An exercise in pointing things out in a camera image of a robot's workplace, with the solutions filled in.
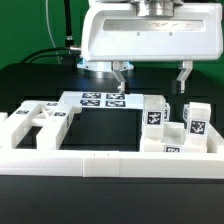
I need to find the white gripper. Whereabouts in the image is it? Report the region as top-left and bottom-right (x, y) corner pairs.
(81, 1), (223, 94)

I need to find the white chair seat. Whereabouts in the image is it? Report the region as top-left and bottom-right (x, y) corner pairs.
(140, 122), (224, 154)

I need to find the white tagged nut cube left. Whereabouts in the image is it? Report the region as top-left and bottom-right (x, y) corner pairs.
(164, 103), (171, 121)

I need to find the white tagged nut cube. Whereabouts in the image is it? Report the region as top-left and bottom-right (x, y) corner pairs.
(182, 104), (189, 122)
(164, 103), (171, 121)

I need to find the white tagged nut cube right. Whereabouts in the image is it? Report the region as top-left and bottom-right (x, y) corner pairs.
(182, 104), (189, 122)

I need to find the white base tag sheet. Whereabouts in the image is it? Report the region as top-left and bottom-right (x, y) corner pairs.
(59, 91), (143, 110)

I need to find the white U-shaped obstacle fence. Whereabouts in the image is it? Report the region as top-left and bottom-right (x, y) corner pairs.
(0, 113), (224, 179)

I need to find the black cable bundle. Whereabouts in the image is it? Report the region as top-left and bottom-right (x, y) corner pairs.
(20, 0), (84, 65)

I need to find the white chair back frame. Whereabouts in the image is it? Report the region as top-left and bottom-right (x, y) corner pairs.
(0, 101), (82, 150)

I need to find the thin white cable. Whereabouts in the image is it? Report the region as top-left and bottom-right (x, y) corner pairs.
(45, 0), (63, 65)

